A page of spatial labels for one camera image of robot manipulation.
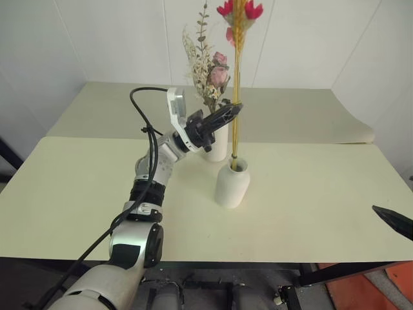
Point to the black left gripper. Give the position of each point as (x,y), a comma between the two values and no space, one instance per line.
(197,130)

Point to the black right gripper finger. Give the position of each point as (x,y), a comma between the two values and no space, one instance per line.
(395,222)

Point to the red flower and wheat bouquet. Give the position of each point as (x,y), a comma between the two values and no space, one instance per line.
(237,71)

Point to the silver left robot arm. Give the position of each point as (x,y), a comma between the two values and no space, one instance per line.
(129,245)

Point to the pink rose dried flower bouquet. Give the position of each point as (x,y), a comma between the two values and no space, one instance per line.
(217,76)

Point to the white ceramic cylinder vase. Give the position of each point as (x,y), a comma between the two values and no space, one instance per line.
(217,145)

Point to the orange floor object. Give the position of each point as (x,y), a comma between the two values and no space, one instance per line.
(384,287)

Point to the white ceramic bottle vase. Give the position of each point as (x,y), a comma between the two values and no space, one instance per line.
(230,187)

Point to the dark rounded cylinder shape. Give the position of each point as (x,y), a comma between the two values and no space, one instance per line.
(165,298)

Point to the dark furniture piece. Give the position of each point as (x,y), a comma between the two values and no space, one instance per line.
(6,155)

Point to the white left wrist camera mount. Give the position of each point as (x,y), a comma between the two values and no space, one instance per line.
(174,100)

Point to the black metal table frame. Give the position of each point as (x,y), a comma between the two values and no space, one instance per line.
(338,272)

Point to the black bracket with white caster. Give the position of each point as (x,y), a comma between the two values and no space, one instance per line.
(287,295)

